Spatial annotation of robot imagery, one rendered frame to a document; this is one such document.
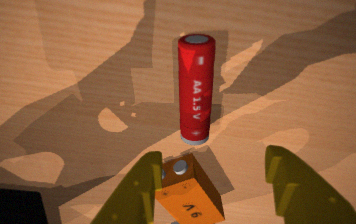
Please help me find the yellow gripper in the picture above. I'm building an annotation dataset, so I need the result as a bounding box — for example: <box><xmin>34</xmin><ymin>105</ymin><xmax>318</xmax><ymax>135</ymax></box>
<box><xmin>90</xmin><ymin>145</ymin><xmax>356</xmax><ymax>224</ymax></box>

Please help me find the red aa battery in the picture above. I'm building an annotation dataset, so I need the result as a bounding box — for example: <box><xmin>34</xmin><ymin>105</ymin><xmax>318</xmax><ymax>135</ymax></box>
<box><xmin>178</xmin><ymin>34</ymin><xmax>216</xmax><ymax>145</ymax></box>

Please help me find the orange nine-volt battery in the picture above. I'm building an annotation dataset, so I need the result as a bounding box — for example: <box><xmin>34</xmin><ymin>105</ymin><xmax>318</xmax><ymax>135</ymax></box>
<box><xmin>155</xmin><ymin>153</ymin><xmax>225</xmax><ymax>224</ymax></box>

